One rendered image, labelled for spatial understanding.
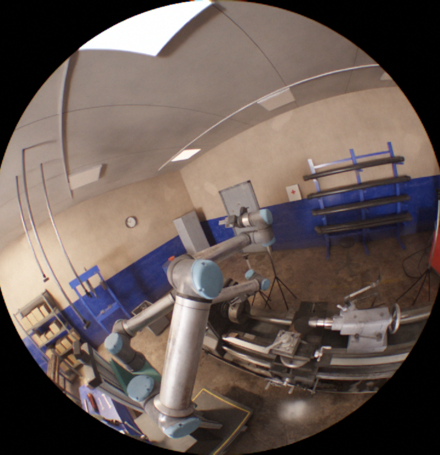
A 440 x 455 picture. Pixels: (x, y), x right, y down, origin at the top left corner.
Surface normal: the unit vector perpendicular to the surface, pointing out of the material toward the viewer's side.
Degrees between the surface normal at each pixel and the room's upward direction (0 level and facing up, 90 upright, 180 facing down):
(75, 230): 90
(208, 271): 85
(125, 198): 90
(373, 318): 0
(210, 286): 85
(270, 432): 0
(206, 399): 0
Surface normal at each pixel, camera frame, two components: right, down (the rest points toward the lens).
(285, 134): -0.57, 0.41
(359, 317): -0.36, -0.90
